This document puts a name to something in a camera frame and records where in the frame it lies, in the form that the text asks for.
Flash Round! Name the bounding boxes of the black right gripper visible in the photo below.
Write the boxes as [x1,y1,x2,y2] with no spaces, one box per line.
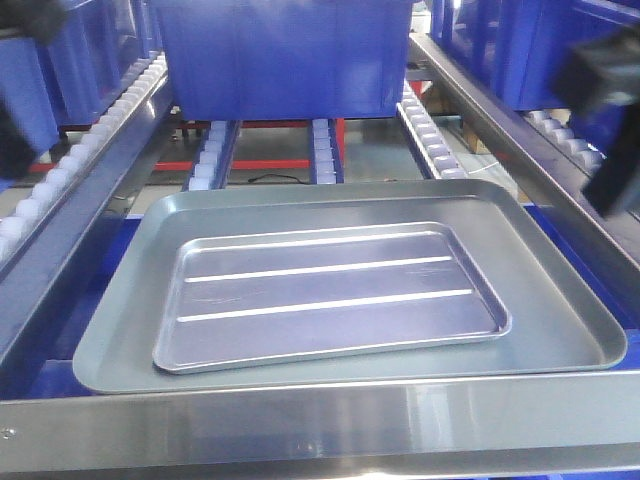
[552,27,639,218]

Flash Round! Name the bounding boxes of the white roller track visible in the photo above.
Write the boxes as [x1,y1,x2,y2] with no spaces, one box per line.
[308,119,345,185]
[183,120,242,191]
[397,81,468,180]
[524,110,604,175]

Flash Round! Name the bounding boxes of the steel front shelf rail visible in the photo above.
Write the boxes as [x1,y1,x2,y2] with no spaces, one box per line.
[1,370,639,479]

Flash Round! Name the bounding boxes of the steel divider beam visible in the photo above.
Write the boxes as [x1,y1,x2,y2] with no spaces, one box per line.
[1,73,173,398]
[410,33,639,317]

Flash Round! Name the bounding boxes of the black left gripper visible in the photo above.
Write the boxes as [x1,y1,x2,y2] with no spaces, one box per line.
[1,1,66,180]

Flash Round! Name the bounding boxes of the large blue crate centre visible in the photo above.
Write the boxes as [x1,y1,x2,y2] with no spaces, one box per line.
[150,1,413,120]

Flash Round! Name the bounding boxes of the red floor frame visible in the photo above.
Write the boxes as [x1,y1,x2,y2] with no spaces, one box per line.
[29,118,346,174]

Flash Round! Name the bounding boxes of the left steel divider beam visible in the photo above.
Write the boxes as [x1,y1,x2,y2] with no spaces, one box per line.
[1,73,173,398]

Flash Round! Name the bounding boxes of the far left roller track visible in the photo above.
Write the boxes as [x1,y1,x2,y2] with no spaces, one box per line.
[1,53,168,263]

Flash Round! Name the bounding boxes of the blue crate far left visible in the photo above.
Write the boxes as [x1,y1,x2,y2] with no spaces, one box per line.
[0,0,164,156]

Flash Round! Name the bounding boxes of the large grey tray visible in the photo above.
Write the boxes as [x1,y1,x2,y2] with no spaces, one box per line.
[73,180,627,394]

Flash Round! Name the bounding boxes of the right steel divider beam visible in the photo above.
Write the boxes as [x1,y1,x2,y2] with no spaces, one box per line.
[410,33,639,317]

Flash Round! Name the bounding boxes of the small ribbed silver tray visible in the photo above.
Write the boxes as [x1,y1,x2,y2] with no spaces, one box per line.
[153,221,512,375]

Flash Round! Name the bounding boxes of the middle white roller track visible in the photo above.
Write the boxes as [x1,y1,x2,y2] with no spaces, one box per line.
[308,119,345,185]

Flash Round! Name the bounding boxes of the blue crate far right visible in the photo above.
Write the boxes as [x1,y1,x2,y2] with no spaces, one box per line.
[432,0,640,156]

